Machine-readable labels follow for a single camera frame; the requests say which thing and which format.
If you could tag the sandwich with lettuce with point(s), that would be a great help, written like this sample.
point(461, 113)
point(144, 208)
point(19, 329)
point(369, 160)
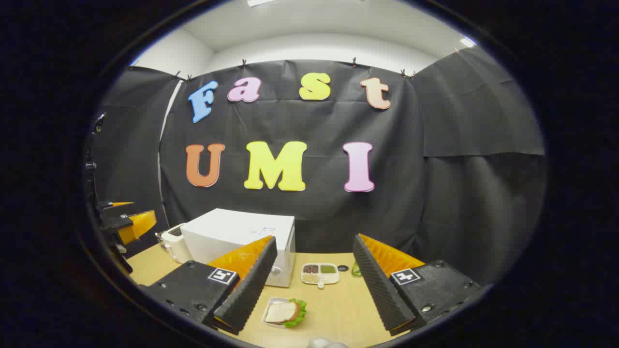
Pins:
point(283, 311)

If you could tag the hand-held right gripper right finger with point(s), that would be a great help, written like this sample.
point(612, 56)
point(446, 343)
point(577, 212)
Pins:
point(382, 290)

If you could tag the white toaster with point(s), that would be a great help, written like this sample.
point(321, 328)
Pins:
point(176, 244)

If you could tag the white divided dish with beans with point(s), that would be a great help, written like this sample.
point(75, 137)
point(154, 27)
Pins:
point(320, 274)

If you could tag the ceiling light panel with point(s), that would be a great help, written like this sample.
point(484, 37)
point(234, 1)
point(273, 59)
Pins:
point(467, 42)
point(258, 2)

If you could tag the white microwave oven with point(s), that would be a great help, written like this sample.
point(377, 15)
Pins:
point(227, 232)

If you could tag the green drink bottle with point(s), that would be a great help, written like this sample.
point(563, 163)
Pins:
point(356, 269)

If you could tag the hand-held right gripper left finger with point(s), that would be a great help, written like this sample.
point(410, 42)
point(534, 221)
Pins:
point(246, 290)

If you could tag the white rectangular plate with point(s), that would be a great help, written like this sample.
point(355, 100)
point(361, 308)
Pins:
point(271, 304)

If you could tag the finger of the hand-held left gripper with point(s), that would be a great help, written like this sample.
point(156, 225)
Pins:
point(113, 209)
point(138, 224)

